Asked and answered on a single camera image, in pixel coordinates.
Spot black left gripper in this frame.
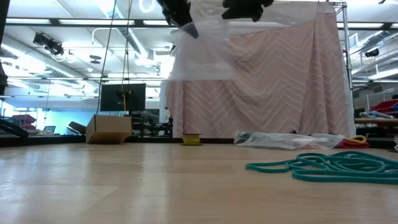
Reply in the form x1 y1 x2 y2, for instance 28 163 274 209
156 0 200 40

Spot clear zip bag stack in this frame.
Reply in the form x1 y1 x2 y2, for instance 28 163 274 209
169 0 236 82

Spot yellow and red bands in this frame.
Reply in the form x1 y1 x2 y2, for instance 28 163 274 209
338 134 370 149

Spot pink chevron cloth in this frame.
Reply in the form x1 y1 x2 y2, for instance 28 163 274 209
165 0 357 139

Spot black computer monitor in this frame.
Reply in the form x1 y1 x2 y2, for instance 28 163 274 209
99 83 147 112

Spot black desk equipment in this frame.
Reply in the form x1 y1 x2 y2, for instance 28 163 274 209
132 114 174 138

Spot brown cardboard box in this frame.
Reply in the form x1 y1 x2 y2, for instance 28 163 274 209
86 114 134 143

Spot red fabric pile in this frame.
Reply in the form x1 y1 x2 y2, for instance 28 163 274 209
369 98 398 113

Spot wooden side table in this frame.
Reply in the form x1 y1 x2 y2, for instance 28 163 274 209
354 117 398 138

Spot black hanging cable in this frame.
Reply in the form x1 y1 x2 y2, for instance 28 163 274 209
121 0 133 94
95 0 118 115

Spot chrome wire rack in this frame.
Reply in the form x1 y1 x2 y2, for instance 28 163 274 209
329 1 356 105

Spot black aluminium frame rail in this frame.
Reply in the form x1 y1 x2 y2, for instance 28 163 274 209
368 136 396 149
124 138 237 144
0 136 88 147

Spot black curved hose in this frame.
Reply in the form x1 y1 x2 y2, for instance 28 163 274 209
0 119 30 138

